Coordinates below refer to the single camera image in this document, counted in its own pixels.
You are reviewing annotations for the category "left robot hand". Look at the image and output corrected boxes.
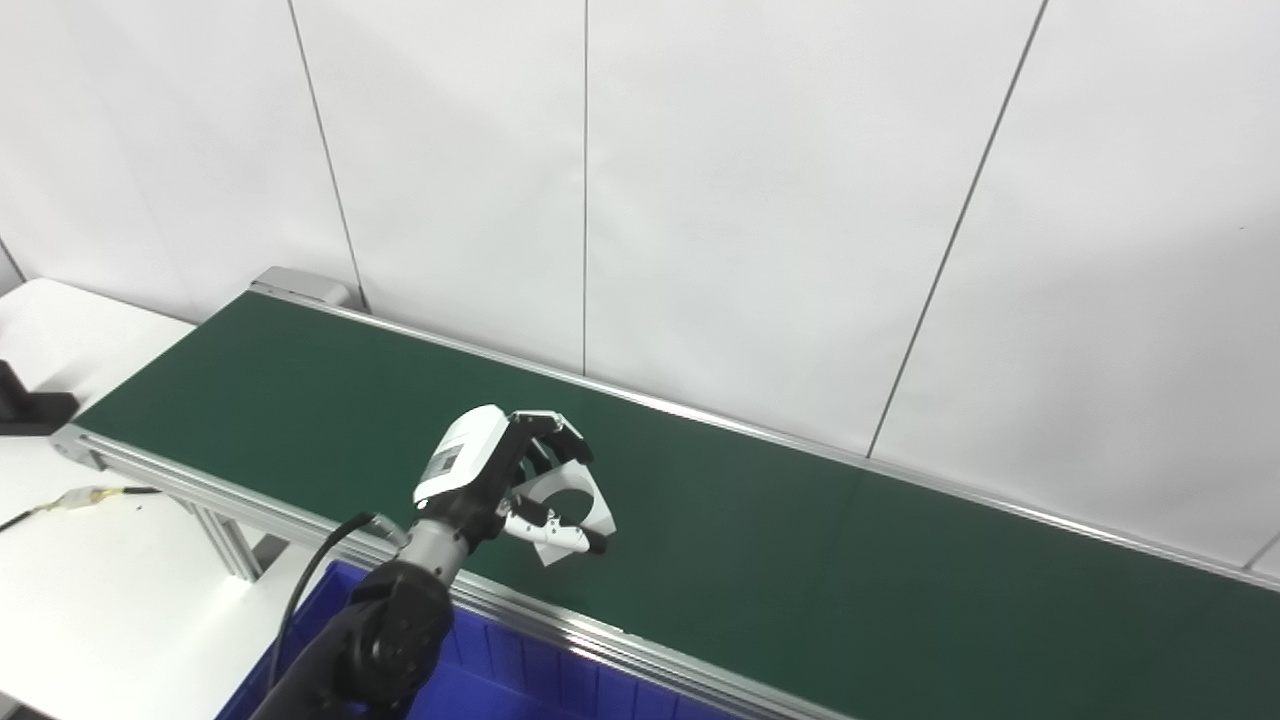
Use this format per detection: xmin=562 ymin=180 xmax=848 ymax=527
xmin=412 ymin=404 xmax=609 ymax=556

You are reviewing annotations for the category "white square part with hole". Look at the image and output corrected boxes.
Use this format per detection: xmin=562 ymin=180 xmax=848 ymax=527
xmin=505 ymin=455 xmax=618 ymax=568

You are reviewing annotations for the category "blue plastic bin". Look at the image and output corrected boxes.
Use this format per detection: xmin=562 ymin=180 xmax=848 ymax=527
xmin=215 ymin=560 xmax=741 ymax=720

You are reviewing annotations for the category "aluminium conveyor leg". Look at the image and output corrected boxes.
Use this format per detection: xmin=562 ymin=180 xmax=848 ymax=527
xmin=185 ymin=500 xmax=286 ymax=581

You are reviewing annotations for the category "green conveyor belt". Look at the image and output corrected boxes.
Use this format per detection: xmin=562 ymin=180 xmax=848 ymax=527
xmin=50 ymin=267 xmax=1280 ymax=720

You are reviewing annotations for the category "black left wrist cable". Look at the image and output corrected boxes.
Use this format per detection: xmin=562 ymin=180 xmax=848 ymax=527
xmin=265 ymin=512 xmax=411 ymax=691

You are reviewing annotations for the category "cable with yellow connector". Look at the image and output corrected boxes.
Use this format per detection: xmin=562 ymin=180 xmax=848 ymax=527
xmin=0 ymin=485 xmax=163 ymax=531

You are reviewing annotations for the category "black bracket block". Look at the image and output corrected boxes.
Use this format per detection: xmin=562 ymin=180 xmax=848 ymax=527
xmin=0 ymin=360 xmax=79 ymax=436

